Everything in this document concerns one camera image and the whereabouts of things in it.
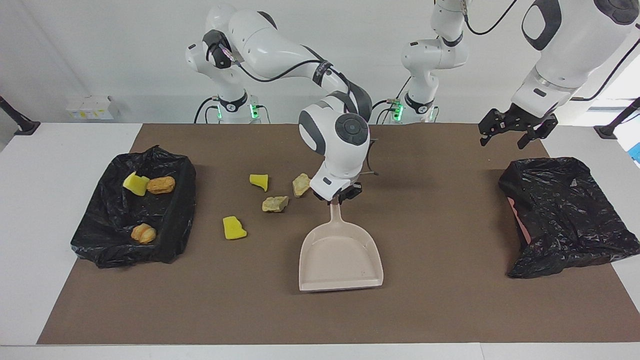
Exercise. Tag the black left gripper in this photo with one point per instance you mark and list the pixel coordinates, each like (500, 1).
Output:
(527, 120)

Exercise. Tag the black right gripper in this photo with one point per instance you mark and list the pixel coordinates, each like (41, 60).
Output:
(350, 191)

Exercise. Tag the pale food toy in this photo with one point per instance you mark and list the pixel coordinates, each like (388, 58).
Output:
(301, 185)

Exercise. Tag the croissant toy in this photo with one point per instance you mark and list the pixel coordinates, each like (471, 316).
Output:
(275, 204)
(144, 233)

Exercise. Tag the beige plastic dustpan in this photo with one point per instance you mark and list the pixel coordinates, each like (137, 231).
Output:
(340, 260)

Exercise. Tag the small yellow sponge wedge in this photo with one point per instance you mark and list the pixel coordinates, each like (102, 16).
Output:
(258, 181)

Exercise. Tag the yellow sponge chunk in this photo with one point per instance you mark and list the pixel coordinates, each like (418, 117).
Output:
(233, 229)

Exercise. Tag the brown bread roll toy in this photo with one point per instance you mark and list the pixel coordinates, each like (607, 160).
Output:
(161, 185)

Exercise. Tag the notched yellow sponge piece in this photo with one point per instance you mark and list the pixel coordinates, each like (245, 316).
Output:
(135, 184)

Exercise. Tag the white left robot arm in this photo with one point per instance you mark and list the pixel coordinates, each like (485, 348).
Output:
(570, 45)

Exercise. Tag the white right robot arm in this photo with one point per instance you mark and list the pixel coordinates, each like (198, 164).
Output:
(280, 45)

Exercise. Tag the crumpled black trash bag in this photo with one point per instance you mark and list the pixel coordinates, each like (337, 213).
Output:
(565, 215)

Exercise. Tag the black bag lined bin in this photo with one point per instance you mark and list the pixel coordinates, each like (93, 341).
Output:
(165, 225)

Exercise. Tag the black stand foot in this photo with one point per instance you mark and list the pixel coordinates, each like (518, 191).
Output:
(25, 127)
(607, 131)

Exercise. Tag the brown table mat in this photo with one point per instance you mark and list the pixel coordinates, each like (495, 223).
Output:
(300, 315)

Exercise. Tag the blue object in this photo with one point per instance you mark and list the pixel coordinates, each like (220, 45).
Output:
(636, 152)

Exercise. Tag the white wall power strip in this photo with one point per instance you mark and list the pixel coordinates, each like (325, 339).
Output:
(90, 110)

